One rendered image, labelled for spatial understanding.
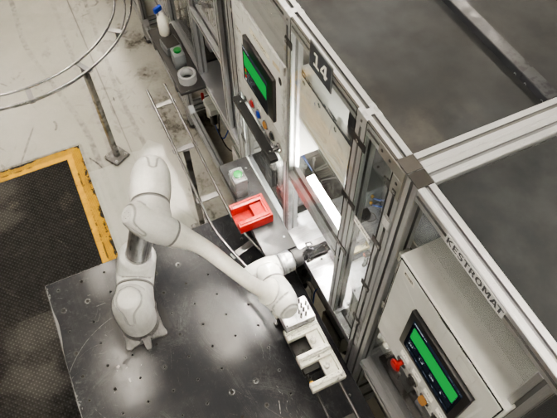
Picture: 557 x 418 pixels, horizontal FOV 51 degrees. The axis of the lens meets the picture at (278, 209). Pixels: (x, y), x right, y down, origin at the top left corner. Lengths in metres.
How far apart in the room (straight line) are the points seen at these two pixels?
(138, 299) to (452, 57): 1.48
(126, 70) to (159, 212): 2.77
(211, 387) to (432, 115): 1.51
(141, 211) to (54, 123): 2.56
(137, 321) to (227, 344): 0.40
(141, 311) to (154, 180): 0.63
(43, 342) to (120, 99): 1.83
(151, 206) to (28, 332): 1.78
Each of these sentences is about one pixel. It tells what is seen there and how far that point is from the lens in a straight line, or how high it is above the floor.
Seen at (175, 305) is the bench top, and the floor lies 0.68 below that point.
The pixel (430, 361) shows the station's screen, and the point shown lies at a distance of 1.56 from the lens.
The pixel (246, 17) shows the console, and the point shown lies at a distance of 2.01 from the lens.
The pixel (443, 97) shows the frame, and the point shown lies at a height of 2.01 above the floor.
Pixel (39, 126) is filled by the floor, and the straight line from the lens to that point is 4.43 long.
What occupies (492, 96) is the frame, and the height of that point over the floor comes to 2.01.
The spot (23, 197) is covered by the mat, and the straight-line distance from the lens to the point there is 4.05.
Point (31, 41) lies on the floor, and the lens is 5.11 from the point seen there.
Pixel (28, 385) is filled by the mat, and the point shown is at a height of 0.01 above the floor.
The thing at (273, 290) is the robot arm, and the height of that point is 1.14.
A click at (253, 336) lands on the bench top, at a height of 0.68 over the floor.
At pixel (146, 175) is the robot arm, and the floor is 1.50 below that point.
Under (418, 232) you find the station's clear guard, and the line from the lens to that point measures 1.43.
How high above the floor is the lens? 3.06
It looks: 57 degrees down
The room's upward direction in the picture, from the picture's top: 1 degrees counter-clockwise
